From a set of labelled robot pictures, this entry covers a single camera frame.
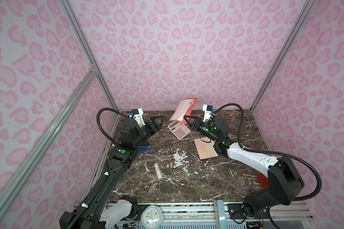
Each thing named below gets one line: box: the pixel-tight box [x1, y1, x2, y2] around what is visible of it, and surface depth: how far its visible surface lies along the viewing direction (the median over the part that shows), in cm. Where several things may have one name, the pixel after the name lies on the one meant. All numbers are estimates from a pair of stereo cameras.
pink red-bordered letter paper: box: [169, 97, 198, 125], surface depth 78 cm
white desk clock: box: [140, 205, 164, 229], surface depth 71 cm
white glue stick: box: [153, 162, 163, 180], surface depth 88 cm
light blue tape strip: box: [216, 199, 227, 229], surface depth 70 cm
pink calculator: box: [167, 120, 192, 140], surface depth 106 cm
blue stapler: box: [137, 145, 152, 152], surface depth 100 cm
